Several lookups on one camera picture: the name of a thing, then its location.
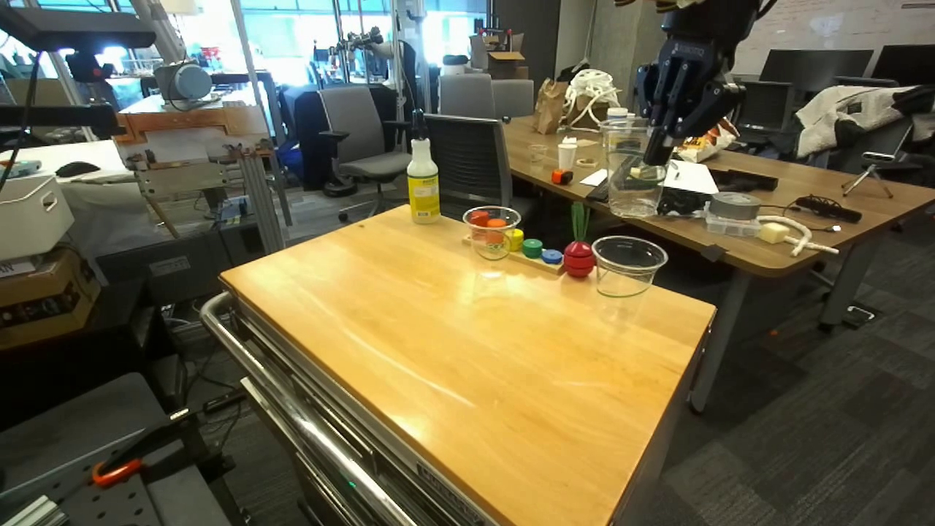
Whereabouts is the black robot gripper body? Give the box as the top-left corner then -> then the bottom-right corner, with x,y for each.
640,38 -> 742,164

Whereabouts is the clear plastic cup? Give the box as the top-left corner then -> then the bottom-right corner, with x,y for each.
603,110 -> 662,221
463,205 -> 520,261
595,235 -> 671,299

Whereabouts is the black computer monitor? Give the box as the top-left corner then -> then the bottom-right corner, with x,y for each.
736,82 -> 796,134

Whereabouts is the white paper sheet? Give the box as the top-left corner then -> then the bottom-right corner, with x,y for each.
665,162 -> 717,197

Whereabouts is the wooden office desk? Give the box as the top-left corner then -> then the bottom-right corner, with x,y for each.
503,114 -> 935,416

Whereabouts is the white pill bottle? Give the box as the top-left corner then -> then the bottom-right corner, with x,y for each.
557,139 -> 580,174

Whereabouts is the white cloth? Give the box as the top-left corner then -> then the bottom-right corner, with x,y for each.
796,86 -> 933,159

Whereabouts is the red toy ball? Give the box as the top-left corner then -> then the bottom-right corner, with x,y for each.
564,244 -> 597,280

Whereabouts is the dark mesh office chair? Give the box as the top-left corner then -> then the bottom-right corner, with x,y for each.
428,114 -> 511,216

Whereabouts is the yellow spray bottle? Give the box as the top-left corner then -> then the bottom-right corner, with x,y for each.
408,111 -> 443,224

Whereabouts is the grey office chair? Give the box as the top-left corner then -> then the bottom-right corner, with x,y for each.
318,86 -> 410,224

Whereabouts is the white box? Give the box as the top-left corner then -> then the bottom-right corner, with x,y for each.
0,175 -> 74,261

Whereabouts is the cardboard box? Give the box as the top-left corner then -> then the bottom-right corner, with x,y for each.
0,245 -> 101,352

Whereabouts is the white cable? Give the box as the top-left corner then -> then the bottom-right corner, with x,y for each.
755,213 -> 841,261

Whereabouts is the metal cart handle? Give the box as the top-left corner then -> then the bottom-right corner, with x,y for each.
203,292 -> 419,526

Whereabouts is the orange handled clamp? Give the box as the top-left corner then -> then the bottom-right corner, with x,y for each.
91,411 -> 190,488

